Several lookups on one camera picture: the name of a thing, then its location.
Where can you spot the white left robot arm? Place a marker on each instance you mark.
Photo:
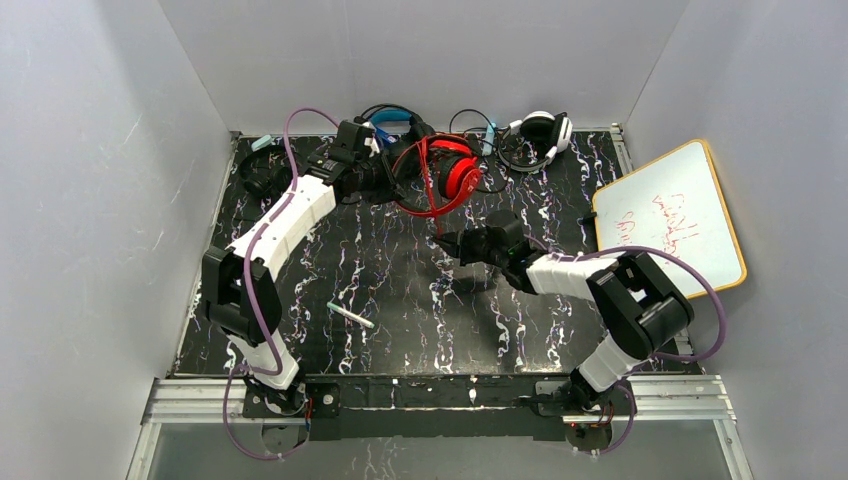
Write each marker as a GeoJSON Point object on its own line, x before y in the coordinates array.
{"type": "Point", "coordinates": [239, 283]}

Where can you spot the light blue marker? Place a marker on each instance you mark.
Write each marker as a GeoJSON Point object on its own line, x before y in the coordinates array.
{"type": "Point", "coordinates": [488, 140]}

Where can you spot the blue black headphones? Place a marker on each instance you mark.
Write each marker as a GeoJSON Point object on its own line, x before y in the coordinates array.
{"type": "Point", "coordinates": [396, 129]}

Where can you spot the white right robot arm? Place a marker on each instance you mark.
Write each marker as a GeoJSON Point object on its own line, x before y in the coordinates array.
{"type": "Point", "coordinates": [639, 305]}

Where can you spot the mint eraser block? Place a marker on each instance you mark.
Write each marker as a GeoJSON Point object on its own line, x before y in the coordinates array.
{"type": "Point", "coordinates": [262, 142]}

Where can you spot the white headphones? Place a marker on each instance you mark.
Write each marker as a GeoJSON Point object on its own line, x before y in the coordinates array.
{"type": "Point", "coordinates": [550, 134]}

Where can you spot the red headphones with cable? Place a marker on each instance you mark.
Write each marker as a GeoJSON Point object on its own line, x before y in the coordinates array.
{"type": "Point", "coordinates": [448, 168]}

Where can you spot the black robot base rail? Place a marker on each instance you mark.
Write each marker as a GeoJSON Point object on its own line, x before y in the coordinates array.
{"type": "Point", "coordinates": [440, 406]}

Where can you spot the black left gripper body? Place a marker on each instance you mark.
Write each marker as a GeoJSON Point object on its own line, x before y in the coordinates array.
{"type": "Point", "coordinates": [387, 177]}

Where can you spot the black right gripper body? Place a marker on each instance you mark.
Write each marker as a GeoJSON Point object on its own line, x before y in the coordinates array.
{"type": "Point", "coordinates": [460, 246]}

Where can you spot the white green marker pen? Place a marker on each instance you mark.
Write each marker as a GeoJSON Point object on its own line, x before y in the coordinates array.
{"type": "Point", "coordinates": [350, 315]}

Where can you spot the yellow framed whiteboard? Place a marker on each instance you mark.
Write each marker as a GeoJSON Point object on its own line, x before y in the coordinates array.
{"type": "Point", "coordinates": [674, 204]}

